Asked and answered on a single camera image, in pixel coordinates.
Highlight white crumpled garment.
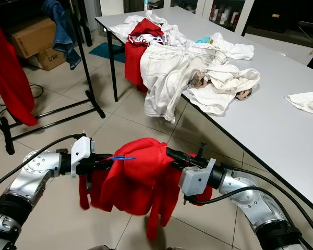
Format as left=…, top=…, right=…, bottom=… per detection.
left=284, top=92, right=313, bottom=117

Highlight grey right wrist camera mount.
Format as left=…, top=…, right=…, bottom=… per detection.
left=179, top=158, right=217, bottom=197

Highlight red shirt white trim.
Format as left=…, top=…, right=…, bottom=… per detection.
left=0, top=13, right=39, bottom=127

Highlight brown cardboard box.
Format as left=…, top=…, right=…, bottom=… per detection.
left=9, top=17, right=66, bottom=71

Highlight blue denim garment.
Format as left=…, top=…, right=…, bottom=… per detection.
left=42, top=0, right=81, bottom=70

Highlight black clothes rack silver rail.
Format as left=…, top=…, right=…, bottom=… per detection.
left=0, top=0, right=106, bottom=155

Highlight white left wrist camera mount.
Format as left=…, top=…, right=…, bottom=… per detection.
left=71, top=135, right=99, bottom=179

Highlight white rumpled clothes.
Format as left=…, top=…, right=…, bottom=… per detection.
left=109, top=13, right=188, bottom=46

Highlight white t-shirt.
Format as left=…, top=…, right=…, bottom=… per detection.
left=209, top=32, right=255, bottom=60

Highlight white shirt tan sleeves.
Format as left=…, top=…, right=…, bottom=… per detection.
left=184, top=62, right=261, bottom=116

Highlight beige jeans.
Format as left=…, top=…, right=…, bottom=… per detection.
left=140, top=43, right=227, bottom=123

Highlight red jersey white print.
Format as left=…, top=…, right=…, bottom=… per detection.
left=124, top=18, right=165, bottom=93

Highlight white TV cabinet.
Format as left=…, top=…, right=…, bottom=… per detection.
left=154, top=0, right=313, bottom=40

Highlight teal cloth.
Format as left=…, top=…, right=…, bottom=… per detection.
left=195, top=35, right=213, bottom=44

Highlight blue plastic hanger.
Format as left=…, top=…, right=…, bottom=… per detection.
left=109, top=155, right=137, bottom=162

